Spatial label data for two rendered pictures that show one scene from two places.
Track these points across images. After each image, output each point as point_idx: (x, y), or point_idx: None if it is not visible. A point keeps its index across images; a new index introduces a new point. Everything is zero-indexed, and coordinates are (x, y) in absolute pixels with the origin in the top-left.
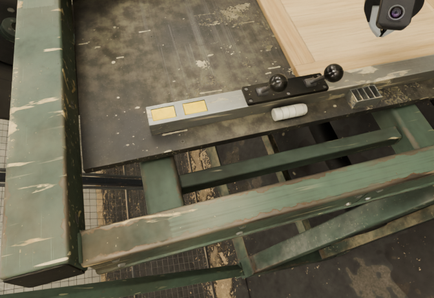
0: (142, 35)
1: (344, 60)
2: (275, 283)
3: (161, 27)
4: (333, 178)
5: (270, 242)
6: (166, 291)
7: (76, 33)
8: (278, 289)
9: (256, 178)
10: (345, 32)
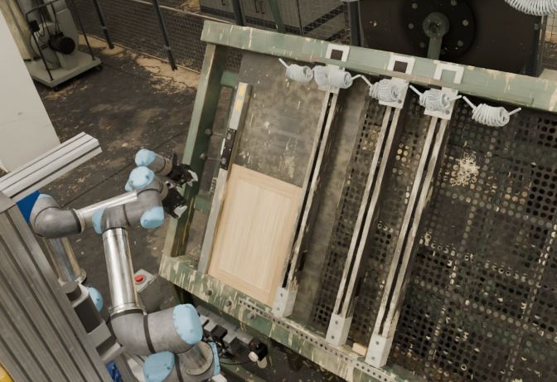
0: (297, 102)
1: (233, 194)
2: (357, 190)
3: (297, 115)
4: (192, 138)
5: (383, 207)
6: (471, 107)
7: (313, 66)
8: (351, 189)
9: (442, 235)
10: (246, 211)
